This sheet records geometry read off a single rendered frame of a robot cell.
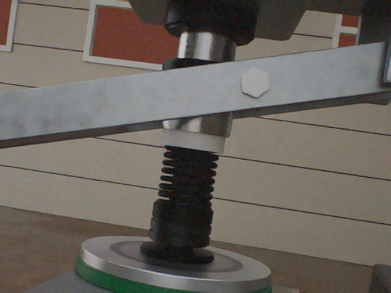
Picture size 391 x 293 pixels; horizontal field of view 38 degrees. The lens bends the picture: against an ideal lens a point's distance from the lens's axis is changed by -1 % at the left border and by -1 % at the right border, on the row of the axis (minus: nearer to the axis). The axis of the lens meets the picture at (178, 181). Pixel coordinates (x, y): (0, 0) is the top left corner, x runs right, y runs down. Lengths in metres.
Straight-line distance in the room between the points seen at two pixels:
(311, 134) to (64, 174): 2.95
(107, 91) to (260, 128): 6.02
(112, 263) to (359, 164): 6.19
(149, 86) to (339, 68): 0.19
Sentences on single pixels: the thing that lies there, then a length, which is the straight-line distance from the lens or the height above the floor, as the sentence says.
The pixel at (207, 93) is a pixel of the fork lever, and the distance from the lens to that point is 0.57.
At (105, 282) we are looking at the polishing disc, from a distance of 0.56.
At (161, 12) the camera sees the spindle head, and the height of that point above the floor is 1.13.
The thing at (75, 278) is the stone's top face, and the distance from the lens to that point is 0.59.
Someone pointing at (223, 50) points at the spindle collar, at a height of 1.08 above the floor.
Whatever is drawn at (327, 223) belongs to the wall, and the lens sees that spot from 6.66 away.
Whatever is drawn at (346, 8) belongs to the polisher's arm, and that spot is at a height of 1.17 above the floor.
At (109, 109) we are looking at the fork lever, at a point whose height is 1.00.
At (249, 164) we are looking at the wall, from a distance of 6.57.
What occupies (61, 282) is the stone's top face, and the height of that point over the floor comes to 0.83.
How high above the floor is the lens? 0.97
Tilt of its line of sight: 3 degrees down
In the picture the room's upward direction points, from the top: 8 degrees clockwise
